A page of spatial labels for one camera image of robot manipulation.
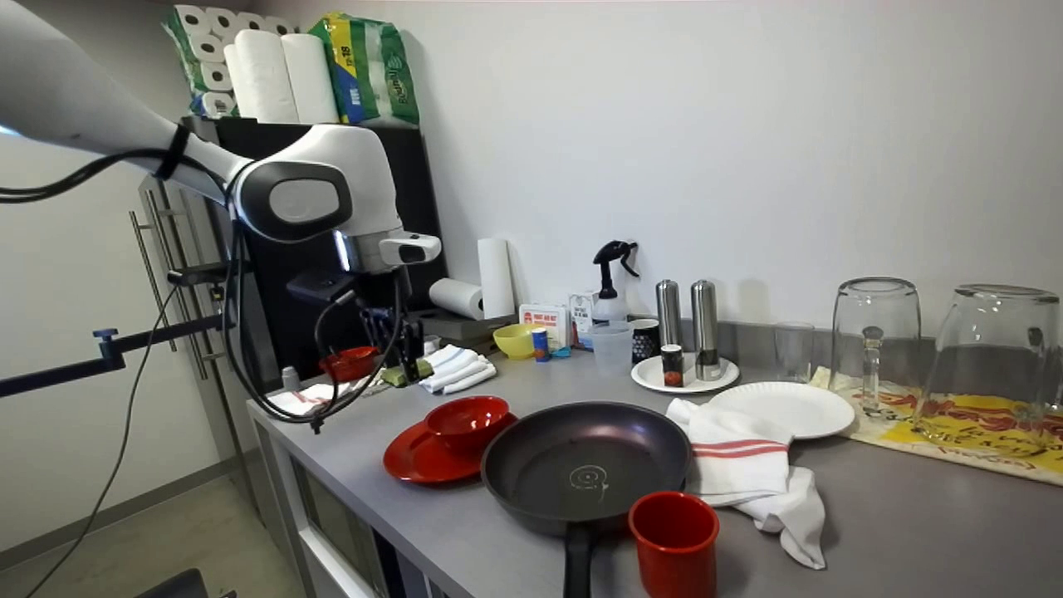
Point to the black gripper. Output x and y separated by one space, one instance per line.
387 299

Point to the yellow green sponge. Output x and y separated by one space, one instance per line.
392 374

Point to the red bowl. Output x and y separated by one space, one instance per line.
467 420

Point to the yellow bowl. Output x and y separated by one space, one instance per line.
514 340

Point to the small red plastic object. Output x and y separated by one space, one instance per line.
352 359

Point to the folded white blue-striped towel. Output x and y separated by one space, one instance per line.
456 369

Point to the white paper towel roll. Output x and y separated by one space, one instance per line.
452 298
496 277

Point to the small white cloth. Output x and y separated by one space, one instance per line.
292 398

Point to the red plate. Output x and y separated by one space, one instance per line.
427 462

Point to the small blue can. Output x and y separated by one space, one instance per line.
538 345

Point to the small white box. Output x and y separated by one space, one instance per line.
579 321

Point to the clear spray bottle black nozzle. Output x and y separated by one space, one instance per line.
609 316

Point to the steel table base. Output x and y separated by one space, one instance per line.
333 554

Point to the black frying pan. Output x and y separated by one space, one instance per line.
586 465

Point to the small white plate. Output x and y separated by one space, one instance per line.
642 378

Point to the small round container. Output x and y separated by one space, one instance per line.
647 340

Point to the metal rack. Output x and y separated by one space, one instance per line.
151 252

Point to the green yellow package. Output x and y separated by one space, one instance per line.
371 70

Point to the steel grinder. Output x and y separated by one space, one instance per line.
669 316
707 321

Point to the small dark spice jar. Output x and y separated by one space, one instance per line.
673 366

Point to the white paper towel pack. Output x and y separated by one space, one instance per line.
288 78

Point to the red cup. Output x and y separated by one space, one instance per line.
673 551

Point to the toilet paper pack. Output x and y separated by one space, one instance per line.
204 43

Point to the white red-striped towel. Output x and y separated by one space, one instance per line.
743 465

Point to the large white plate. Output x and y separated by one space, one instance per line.
793 408

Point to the narrow upturned glass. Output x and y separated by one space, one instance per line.
876 332

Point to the yellow patterned mat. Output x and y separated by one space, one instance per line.
974 436

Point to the wide upturned glass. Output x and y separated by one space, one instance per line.
999 345

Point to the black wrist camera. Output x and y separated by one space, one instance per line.
320 287

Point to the black camera boom pole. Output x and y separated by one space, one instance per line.
53 374

